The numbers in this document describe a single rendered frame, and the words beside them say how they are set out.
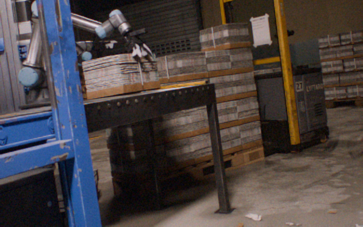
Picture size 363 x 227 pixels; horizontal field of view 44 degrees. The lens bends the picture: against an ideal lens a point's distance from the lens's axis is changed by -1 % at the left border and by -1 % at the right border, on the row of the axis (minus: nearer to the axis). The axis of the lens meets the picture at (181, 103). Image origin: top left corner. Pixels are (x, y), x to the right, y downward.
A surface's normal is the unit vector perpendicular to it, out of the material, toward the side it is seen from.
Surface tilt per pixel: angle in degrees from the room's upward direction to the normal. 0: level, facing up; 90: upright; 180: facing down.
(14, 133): 90
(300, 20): 90
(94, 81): 90
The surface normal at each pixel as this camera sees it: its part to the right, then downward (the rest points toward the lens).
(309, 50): -0.51, 0.11
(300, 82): 0.65, -0.04
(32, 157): 0.84, -0.08
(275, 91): -0.75, 0.14
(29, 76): 0.00, 0.18
